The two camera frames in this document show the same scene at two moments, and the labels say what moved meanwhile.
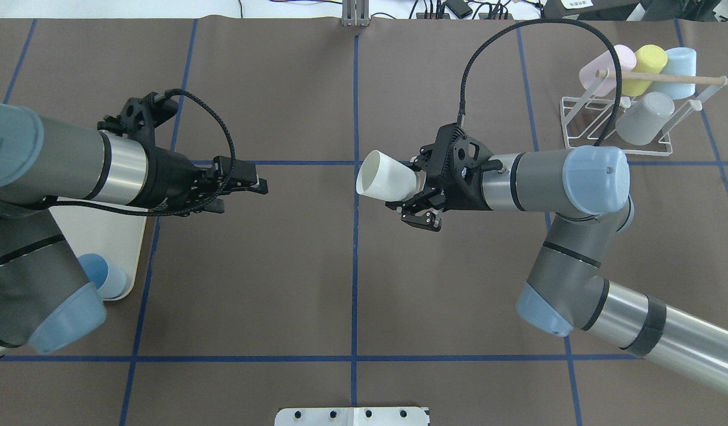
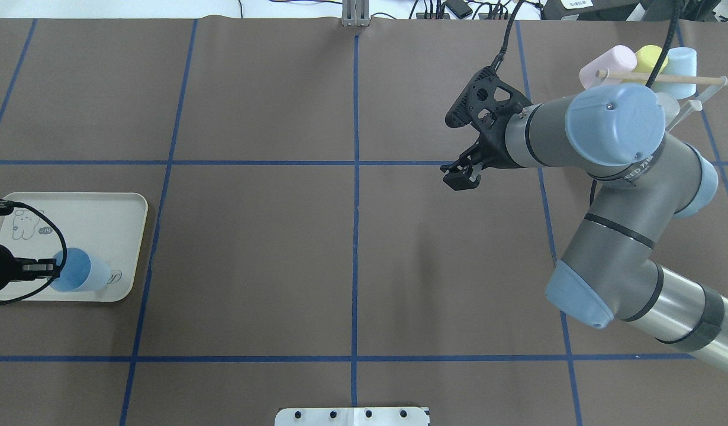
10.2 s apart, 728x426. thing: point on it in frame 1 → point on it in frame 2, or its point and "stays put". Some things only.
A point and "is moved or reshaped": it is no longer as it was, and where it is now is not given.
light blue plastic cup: x=680 y=61 stays put
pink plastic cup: x=599 y=77 stays put
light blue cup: x=109 y=283 is moved or reshaped
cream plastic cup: x=383 y=177 → x=669 y=105
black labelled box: x=590 y=10 stays put
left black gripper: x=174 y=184 → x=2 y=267
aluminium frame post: x=355 y=13 stays put
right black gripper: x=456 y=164 → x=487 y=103
